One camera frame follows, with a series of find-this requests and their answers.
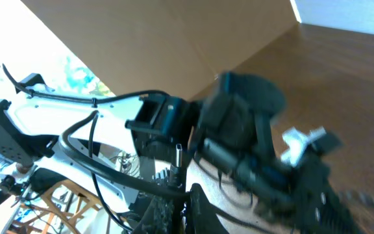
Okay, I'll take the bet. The thin black cable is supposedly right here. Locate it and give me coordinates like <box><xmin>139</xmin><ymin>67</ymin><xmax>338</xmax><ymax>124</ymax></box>
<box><xmin>59</xmin><ymin>110</ymin><xmax>272</xmax><ymax>234</ymax></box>

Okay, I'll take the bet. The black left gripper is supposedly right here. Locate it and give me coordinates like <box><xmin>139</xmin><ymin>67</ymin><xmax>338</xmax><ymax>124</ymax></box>
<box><xmin>255</xmin><ymin>155</ymin><xmax>362</xmax><ymax>234</ymax></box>

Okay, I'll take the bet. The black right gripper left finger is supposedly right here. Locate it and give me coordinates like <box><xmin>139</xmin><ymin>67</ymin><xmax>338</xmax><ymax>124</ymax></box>
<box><xmin>131</xmin><ymin>196</ymin><xmax>174</xmax><ymax>234</ymax></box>

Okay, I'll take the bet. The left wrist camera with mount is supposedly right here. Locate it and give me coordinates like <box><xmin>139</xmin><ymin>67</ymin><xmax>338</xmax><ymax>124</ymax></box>
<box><xmin>280</xmin><ymin>127</ymin><xmax>342</xmax><ymax>168</ymax></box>

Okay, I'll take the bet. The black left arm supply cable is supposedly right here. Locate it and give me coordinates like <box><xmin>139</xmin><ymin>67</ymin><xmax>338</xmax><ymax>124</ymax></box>
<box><xmin>0</xmin><ymin>63</ymin><xmax>170</xmax><ymax>108</ymax></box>

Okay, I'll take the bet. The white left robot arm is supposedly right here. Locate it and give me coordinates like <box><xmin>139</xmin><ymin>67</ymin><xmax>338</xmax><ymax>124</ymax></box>
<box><xmin>0</xmin><ymin>72</ymin><xmax>360</xmax><ymax>233</ymax></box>

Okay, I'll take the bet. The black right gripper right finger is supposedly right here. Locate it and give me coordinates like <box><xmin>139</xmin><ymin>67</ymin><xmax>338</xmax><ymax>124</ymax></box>
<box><xmin>185</xmin><ymin>183</ymin><xmax>228</xmax><ymax>234</ymax></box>

